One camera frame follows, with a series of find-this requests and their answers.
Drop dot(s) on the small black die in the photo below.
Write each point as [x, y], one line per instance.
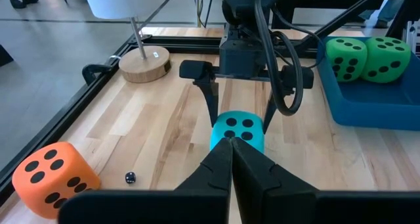
[130, 177]

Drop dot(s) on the large green foam die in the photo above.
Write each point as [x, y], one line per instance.
[388, 61]
[346, 59]

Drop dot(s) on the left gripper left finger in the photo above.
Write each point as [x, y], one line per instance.
[203, 197]

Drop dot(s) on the black aluminium table frame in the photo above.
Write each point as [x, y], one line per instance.
[183, 45]

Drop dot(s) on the white shade wooden base lamp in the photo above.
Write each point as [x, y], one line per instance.
[144, 64]

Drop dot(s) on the large teal foam die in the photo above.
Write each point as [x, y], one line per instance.
[238, 132]

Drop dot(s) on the large orange foam die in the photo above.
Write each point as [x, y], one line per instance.
[52, 178]

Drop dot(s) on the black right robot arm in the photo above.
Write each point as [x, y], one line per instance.
[239, 4]

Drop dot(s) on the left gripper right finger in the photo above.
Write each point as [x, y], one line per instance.
[262, 197]

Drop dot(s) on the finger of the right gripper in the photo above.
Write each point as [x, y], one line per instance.
[211, 99]
[271, 112]

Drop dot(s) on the black frame clamp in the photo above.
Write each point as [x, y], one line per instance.
[93, 71]

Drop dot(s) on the blue plastic tray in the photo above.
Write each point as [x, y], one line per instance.
[367, 109]

